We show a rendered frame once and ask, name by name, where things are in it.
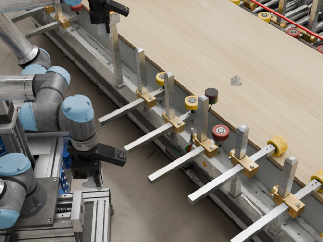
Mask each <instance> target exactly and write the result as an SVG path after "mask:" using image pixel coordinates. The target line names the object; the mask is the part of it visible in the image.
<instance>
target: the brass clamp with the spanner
mask: <svg viewBox="0 0 323 242"><path fill-rule="evenodd" d="M193 139H194V140H195V143H194V145H195V146H196V147H197V148H198V147H199V146H202V147H203V148H204V149H205V153H204V154H205V155H206V156H207V157H208V158H209V159H210V158H212V157H214V156H215V155H217V154H218V147H217V146H216V145H215V144H214V143H213V142H212V141H210V140H209V139H208V138H207V139H206V140H204V141H203V142H200V141H199V140H198V139H197V134H194V135H193ZM211 145H213V146H214V149H210V146H211Z"/></svg>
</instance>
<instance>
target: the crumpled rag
mask: <svg viewBox="0 0 323 242"><path fill-rule="evenodd" d="M240 80H241V79H240V78H239V77H238V76H237V75H235V76H234V77H232V78H231V82H229V84H230V85H231V86H235V85H237V86H238V87H239V86H240V85H242V81H240Z"/></svg>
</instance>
